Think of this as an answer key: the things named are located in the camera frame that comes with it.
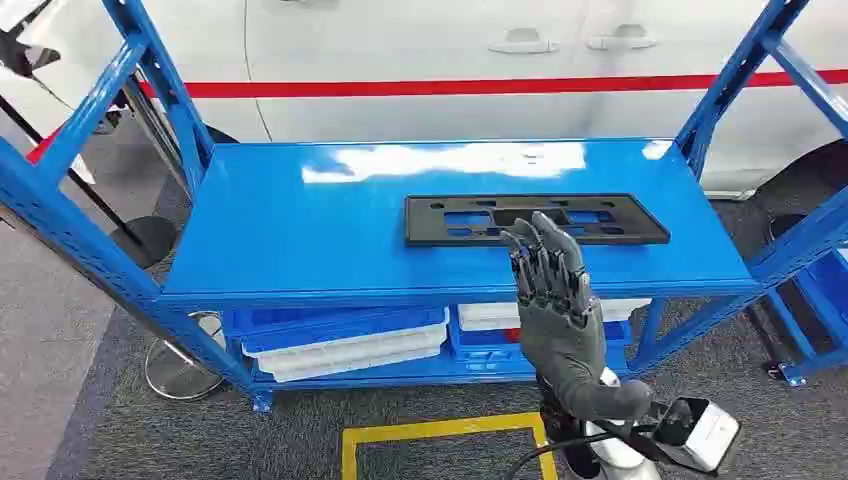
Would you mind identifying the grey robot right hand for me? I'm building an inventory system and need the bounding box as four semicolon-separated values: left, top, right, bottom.
500;211;656;425

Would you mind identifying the black plastic plate with cutouts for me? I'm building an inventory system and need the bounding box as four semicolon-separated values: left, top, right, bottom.
404;193;672;249

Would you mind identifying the white plastic bin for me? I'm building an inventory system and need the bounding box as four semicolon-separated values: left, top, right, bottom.
241;323;450;385
456;298;653;333

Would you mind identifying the blue plastic bin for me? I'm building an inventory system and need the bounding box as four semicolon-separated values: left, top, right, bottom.
221;305;449;354
449;311;632;374

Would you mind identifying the yellow floor tape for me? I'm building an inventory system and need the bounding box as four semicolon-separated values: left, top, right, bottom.
340;411;560;480

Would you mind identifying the blue metal shelf rack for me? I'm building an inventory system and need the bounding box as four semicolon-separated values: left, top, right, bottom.
0;0;848;416

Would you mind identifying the black car wheel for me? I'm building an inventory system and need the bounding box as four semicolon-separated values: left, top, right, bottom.
753;138;848;223

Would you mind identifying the white car with red stripe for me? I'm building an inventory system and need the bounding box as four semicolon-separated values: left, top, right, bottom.
0;0;848;200

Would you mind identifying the round silver stand base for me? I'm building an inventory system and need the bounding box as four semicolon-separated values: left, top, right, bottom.
143;310;229;403

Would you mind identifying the black stand with round base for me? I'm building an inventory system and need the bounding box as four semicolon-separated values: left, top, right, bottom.
0;94;179;270

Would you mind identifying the black cable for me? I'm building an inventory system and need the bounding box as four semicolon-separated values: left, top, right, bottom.
503;423;658;480

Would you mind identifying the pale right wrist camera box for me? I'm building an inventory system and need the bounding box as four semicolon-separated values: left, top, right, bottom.
652;396;743;474

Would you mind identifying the white car door handle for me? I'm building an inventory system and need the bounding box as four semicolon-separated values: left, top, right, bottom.
488;27;560;56
586;23;659;53

